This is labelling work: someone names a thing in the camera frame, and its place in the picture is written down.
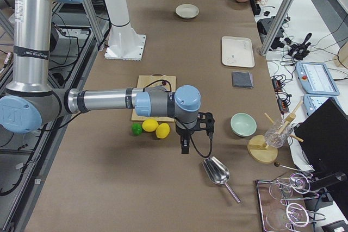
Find green lime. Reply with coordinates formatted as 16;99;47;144
131;123;142;136

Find grey folded cloth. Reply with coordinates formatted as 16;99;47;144
232;71;254;89

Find metal scoop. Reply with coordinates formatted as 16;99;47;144
203;156;241;203

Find clear glass cup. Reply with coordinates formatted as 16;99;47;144
264;119;293;148

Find cream rabbit tray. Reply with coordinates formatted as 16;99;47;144
221;36;255;68

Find wooden cutting board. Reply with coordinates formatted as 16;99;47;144
131;74;176;123

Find mint green bowl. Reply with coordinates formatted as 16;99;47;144
230;112;257;137

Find aluminium frame post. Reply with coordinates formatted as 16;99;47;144
259;0;294;57

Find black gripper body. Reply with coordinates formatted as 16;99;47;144
175;119;197;148

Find wooden cup stand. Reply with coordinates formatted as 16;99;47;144
247;101;304;164

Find blue teach pendant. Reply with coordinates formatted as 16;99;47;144
303;94;340;116
295;61;340;96

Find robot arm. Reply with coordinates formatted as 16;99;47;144
1;0;202;154

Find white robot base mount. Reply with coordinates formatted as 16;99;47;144
104;0;146;61

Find beige round plate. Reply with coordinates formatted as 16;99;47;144
175;4;200;19

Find whole yellow lemon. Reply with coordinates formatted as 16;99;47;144
156;123;170;139
141;118;159;132

